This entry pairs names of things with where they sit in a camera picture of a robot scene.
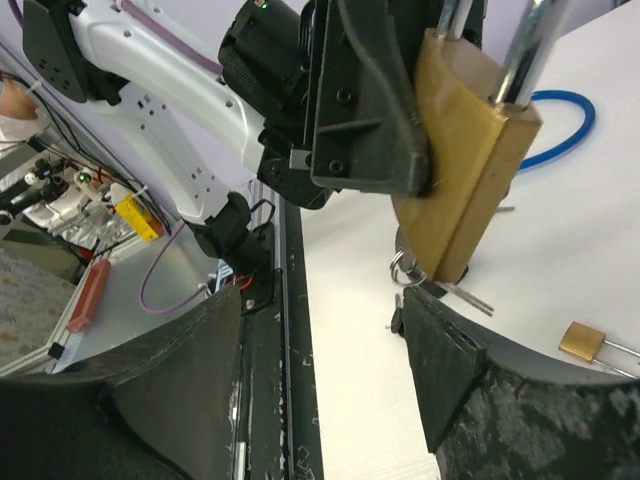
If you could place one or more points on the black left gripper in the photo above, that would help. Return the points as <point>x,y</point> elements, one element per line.
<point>363,129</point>

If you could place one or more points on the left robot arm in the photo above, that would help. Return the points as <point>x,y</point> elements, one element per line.
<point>139,69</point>

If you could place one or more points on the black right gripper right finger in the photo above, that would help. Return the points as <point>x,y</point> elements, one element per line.
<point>492,408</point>

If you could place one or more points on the large brass padlock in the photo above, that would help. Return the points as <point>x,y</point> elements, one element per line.
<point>480,124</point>

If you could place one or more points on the small brass padlock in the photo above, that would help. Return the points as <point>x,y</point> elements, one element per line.
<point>584,343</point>

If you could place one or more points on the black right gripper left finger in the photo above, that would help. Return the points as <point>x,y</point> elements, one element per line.
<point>155,407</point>

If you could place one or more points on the black-headed keys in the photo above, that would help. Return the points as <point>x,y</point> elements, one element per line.
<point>396,325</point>

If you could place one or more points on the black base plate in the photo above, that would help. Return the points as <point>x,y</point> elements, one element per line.
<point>276,419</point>

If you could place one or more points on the blue cable lock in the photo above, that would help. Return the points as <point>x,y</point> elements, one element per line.
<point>582,115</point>

